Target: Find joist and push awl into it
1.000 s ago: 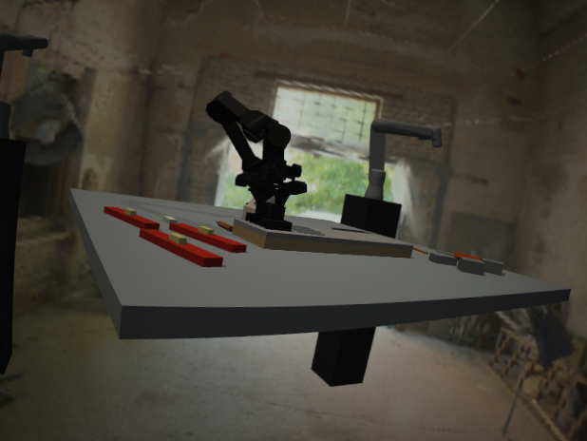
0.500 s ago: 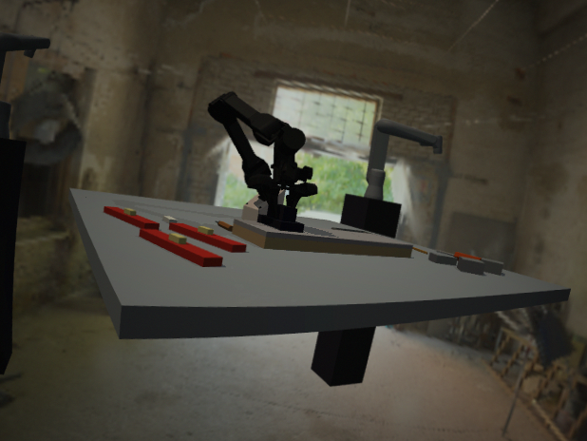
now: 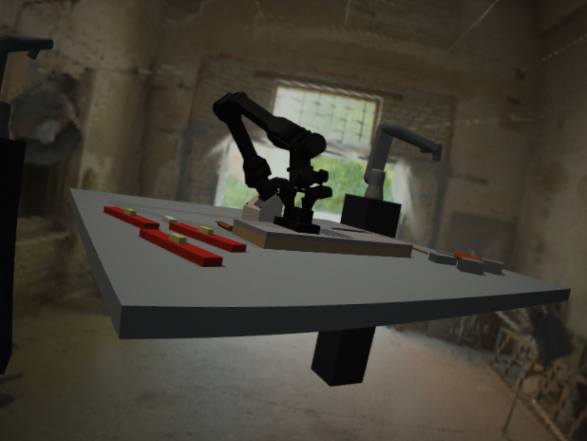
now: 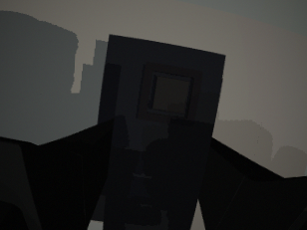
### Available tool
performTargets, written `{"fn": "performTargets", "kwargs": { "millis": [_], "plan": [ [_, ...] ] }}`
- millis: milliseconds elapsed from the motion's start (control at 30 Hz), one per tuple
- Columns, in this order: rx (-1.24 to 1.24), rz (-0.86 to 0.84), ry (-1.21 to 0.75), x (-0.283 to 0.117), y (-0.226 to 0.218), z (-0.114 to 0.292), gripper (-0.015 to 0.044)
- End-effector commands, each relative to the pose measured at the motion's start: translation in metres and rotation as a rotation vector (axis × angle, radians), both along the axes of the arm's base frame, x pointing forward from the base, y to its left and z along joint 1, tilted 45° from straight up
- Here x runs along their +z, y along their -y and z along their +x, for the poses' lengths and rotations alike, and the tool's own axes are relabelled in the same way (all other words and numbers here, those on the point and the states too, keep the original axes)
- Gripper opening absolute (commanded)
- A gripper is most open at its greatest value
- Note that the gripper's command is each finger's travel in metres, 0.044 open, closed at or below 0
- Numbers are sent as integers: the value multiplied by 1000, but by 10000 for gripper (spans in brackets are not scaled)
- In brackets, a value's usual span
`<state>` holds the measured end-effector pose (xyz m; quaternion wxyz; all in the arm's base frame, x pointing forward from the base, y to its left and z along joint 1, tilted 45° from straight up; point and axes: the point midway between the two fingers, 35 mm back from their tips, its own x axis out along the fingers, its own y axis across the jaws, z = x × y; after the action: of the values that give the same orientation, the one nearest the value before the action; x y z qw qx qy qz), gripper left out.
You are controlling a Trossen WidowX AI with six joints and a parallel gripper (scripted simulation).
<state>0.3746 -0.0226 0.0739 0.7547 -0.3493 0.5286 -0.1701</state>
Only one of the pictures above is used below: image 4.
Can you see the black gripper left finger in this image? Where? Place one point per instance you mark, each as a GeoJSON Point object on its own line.
{"type": "Point", "coordinates": [57, 185]}

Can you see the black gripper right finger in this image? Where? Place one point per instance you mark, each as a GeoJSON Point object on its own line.
{"type": "Point", "coordinates": [239, 194]}

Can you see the beige rectangular panel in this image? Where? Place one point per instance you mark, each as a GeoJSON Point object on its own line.
{"type": "Point", "coordinates": [52, 64]}

